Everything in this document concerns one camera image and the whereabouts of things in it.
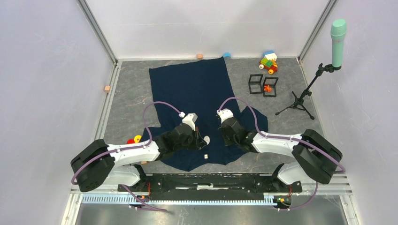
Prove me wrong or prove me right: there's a round gold brooch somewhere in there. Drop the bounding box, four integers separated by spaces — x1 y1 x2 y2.
203 136 210 145

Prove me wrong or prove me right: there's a navy blue t-shirt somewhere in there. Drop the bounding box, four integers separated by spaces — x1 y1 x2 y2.
140 57 269 173

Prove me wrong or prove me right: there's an orange flower brooch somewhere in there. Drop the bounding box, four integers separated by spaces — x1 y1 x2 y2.
263 85 272 93

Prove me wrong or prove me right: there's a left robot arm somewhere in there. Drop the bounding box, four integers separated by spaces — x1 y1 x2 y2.
70 123 210 192

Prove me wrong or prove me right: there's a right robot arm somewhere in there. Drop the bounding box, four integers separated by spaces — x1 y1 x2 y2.
219 117 343 191

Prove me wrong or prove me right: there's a black microphone tripod stand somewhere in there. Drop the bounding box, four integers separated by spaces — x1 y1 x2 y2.
275 63 342 120

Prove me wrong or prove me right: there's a blue cup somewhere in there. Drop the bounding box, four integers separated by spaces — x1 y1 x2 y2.
223 52 231 59

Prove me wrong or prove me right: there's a colourful toy block car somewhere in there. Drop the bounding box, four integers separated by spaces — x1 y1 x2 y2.
259 51 278 75

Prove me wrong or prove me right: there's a mint green microphone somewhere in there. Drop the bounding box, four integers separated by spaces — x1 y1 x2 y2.
330 19 347 68

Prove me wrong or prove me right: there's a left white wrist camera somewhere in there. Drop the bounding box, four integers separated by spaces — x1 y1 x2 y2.
178 112 198 131

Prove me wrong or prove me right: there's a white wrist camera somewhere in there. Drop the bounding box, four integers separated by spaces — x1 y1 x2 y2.
217 108 234 123
178 112 198 131

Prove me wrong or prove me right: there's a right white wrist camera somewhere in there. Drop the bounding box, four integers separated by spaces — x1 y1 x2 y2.
217 108 234 123

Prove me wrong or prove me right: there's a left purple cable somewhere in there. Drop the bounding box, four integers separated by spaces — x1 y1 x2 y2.
70 101 186 213

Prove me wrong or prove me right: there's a purple cable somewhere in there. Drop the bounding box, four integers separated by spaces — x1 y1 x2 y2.
70 101 186 213
217 97 346 212

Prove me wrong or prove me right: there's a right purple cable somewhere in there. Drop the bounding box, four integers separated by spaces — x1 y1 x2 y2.
217 97 346 212

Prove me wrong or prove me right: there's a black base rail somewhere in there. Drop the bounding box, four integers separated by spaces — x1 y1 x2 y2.
129 173 302 201

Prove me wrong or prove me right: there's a red yellow ring stacker toy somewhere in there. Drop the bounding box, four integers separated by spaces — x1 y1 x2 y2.
126 135 142 144

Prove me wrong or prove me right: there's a left black display frame box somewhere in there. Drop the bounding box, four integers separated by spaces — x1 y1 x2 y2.
248 74 263 94

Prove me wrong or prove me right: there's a black display frame box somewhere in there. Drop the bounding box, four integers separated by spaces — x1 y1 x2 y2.
248 74 263 94
262 76 279 98

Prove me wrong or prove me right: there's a right black display frame box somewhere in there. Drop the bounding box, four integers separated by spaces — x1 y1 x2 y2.
262 76 279 98

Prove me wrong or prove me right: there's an aluminium frame rail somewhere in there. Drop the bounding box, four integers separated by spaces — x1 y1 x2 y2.
61 174 362 225

